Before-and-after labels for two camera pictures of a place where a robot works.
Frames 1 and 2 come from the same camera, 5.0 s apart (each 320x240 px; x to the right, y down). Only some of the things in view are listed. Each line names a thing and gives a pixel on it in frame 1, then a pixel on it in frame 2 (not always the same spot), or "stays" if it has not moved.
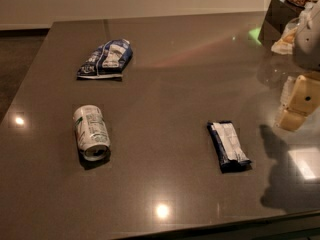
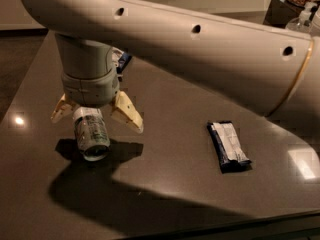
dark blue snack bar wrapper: [231, 154] stays
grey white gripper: [308, 40] → [89, 90]
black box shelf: [278, 15] stays
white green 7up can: [92, 132] stays
